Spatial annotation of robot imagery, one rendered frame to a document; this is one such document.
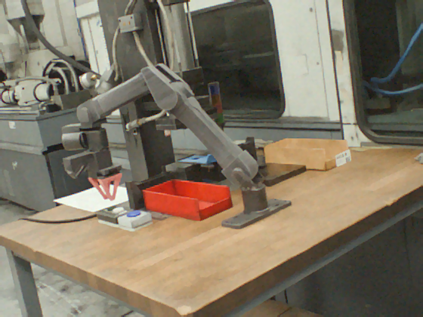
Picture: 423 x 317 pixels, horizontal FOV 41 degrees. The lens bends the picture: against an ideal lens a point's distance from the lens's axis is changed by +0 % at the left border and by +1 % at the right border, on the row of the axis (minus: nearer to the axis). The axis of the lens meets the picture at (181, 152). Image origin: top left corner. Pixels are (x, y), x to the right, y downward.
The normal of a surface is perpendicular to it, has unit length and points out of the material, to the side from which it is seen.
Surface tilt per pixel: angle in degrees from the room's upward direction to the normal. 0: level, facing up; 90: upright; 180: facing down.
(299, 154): 90
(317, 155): 90
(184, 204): 90
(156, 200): 90
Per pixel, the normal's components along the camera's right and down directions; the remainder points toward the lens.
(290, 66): -0.80, 0.25
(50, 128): 0.57, 0.06
